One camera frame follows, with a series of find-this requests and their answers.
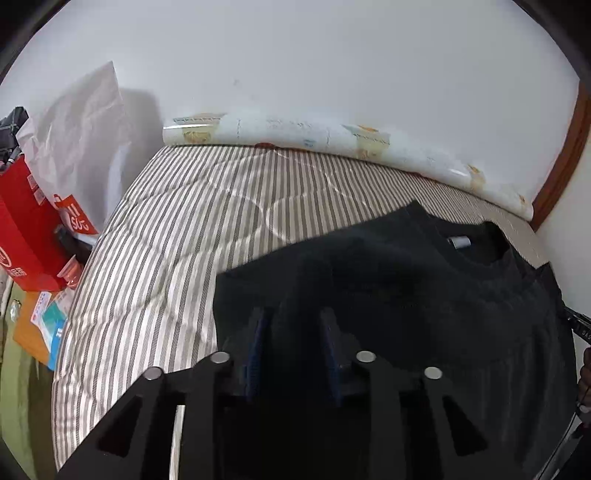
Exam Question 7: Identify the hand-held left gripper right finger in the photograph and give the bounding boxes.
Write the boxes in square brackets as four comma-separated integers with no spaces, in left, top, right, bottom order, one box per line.
[320,308,522,480]

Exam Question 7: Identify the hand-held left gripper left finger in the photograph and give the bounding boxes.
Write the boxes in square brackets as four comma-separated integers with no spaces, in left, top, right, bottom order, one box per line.
[56,308,274,480]

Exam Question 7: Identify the black sweater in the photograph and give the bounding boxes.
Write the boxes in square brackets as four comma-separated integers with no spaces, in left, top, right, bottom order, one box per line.
[212,200,580,480]

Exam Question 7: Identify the person's right hand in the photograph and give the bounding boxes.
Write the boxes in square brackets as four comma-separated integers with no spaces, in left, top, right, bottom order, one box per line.
[577,346,591,415]

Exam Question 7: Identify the brown wooden trim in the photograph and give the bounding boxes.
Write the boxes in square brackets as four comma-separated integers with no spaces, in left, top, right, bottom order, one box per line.
[531,78,591,232]

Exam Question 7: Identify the striped mattress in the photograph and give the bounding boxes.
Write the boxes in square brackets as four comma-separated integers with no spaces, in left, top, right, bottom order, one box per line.
[51,145,555,472]

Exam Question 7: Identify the reddish clear plastic cup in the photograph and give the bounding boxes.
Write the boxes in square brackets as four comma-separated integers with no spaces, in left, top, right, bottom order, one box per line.
[58,256,85,290]

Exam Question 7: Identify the small paper packets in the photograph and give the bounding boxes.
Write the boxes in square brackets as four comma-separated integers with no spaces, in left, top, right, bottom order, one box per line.
[30,288,75,371]

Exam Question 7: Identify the black small item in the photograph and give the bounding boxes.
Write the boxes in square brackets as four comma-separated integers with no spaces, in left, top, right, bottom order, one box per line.
[55,224,94,265]

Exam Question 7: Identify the printed paper roll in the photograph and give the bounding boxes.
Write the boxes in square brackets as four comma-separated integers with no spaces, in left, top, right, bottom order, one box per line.
[161,111,535,221]

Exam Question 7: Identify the orange wooden stool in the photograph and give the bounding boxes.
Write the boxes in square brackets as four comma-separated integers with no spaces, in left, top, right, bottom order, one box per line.
[13,291,65,366]

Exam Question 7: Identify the red paper bag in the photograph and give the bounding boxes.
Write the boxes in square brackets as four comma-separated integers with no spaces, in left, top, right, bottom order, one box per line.
[0,154,71,292]

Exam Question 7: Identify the white Miniso plastic bag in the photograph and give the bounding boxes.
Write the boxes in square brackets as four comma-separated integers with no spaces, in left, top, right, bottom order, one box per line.
[18,60,163,237]

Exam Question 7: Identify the dark plaid cloth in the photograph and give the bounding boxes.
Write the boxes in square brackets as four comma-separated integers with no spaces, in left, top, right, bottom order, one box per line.
[0,106,29,163]

